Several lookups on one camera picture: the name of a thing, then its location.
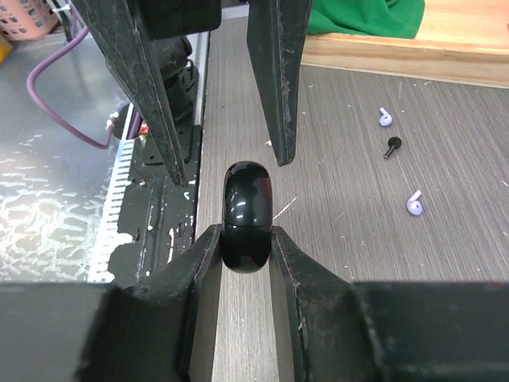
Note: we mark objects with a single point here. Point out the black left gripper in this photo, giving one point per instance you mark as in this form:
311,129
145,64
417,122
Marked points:
276,32

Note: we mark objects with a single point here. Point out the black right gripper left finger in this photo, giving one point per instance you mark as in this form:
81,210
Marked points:
163,328

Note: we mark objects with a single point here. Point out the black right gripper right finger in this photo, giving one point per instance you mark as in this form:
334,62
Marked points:
328,329

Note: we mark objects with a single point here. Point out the black earbud charging case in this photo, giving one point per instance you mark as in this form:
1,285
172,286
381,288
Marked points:
247,217

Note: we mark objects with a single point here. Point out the black earbud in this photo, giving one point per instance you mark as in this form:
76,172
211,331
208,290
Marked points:
393,143

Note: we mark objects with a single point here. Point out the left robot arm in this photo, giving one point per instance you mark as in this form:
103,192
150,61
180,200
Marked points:
172,56

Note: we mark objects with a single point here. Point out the lilac earbud centre table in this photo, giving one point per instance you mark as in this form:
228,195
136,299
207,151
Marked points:
413,205

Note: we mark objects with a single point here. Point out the pink plastic basket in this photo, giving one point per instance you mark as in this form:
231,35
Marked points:
26,20

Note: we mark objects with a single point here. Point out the green t-shirt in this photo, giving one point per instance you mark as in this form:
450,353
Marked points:
381,18

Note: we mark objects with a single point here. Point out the lilac earbud left side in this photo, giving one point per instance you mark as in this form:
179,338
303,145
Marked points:
385,119

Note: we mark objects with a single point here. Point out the wooden rack base tray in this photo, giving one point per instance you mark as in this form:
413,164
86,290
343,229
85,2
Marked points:
458,41

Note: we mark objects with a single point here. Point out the grey slotted cable duct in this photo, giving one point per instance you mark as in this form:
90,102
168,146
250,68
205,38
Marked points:
194,78

